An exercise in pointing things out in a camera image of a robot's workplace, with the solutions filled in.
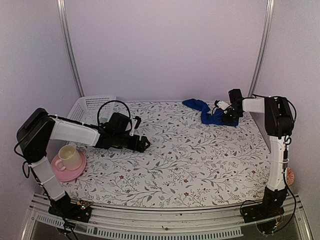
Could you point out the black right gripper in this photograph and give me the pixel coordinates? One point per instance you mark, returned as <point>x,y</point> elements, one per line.
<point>227,120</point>

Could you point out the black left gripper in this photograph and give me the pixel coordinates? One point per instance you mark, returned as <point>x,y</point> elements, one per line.
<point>141,148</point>

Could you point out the blue towel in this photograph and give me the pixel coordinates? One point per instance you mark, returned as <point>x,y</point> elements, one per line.
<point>207,118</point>

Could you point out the white plastic basket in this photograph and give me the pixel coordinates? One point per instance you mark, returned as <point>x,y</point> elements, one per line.
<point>85,109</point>

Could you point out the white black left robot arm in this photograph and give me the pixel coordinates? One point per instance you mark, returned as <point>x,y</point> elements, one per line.
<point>40,129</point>

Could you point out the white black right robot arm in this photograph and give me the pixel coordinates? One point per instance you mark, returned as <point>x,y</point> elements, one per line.
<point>279,124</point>

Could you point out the pink cup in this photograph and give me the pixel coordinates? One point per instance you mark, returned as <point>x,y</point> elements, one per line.
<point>68,159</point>

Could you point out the orange patterned round object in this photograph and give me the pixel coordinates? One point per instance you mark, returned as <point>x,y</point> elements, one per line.
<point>290,177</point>

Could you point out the pink plate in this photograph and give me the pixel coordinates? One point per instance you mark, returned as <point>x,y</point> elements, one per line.
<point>66,173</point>

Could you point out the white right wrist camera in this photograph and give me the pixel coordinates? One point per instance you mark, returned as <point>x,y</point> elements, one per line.
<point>221,105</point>

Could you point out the right aluminium frame post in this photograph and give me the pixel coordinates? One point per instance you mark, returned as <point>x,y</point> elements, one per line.
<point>263,46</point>

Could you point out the aluminium frame post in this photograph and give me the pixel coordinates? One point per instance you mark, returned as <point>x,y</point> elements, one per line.
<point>263,46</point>
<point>61,6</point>

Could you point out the aluminium front rail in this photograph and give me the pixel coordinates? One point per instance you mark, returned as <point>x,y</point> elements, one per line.
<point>109,222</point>

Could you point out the left aluminium frame post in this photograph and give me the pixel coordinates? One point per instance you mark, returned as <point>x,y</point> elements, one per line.
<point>61,6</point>

